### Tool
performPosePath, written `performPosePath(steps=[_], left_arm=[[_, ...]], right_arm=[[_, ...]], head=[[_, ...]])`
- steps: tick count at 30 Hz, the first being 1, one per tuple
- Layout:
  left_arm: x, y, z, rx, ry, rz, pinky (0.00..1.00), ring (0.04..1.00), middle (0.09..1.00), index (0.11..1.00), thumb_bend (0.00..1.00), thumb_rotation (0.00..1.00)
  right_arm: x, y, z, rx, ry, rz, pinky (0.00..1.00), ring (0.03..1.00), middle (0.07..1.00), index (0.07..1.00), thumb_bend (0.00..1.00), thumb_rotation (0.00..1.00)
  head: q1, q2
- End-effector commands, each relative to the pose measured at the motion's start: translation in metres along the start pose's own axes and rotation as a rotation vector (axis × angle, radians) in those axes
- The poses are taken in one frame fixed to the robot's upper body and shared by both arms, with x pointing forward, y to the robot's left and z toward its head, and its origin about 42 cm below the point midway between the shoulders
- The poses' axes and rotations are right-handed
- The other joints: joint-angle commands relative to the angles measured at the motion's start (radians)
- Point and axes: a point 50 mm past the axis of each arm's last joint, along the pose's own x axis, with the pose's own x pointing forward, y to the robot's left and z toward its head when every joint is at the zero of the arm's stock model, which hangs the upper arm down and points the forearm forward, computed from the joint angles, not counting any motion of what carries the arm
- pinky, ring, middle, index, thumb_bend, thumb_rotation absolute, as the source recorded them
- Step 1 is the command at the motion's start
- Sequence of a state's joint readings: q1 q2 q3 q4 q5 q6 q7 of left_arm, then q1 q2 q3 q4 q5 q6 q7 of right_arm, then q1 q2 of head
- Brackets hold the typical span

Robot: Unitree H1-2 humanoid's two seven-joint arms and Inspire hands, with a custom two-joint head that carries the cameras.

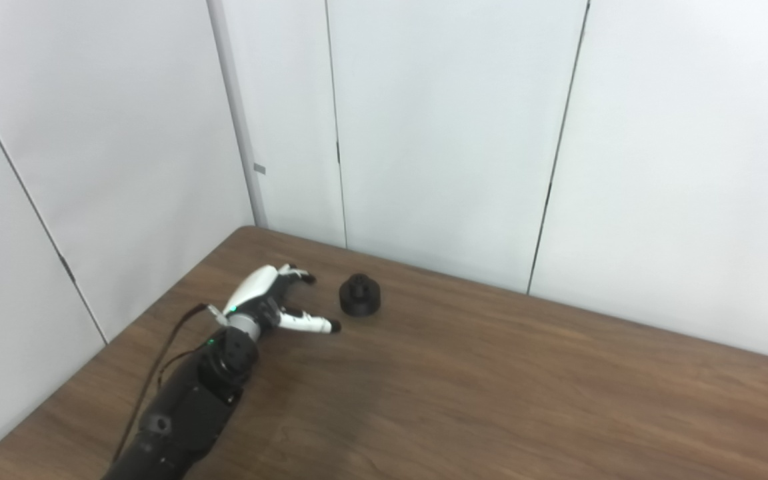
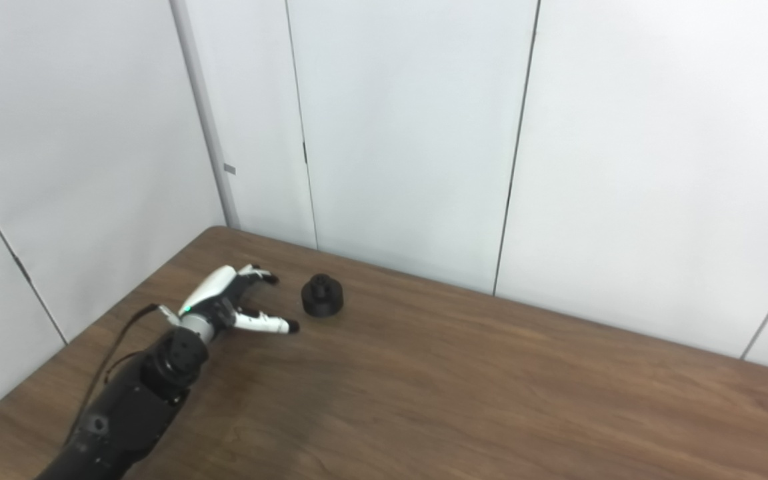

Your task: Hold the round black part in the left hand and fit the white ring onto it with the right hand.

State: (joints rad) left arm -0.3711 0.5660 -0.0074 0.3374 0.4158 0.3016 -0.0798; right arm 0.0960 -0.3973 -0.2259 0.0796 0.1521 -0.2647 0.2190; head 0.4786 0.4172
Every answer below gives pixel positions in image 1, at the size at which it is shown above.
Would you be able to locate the round black stepped part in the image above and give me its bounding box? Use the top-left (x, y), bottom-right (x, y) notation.
top-left (339, 273), bottom-right (382, 317)

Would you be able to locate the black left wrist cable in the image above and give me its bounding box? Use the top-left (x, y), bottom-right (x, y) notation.
top-left (109, 303), bottom-right (226, 467)

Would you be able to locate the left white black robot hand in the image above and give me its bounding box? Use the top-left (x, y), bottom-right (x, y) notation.
top-left (214, 263), bottom-right (342, 341)

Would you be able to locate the grey metal post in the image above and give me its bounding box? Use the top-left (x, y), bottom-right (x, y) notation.
top-left (206, 0), bottom-right (269, 229)

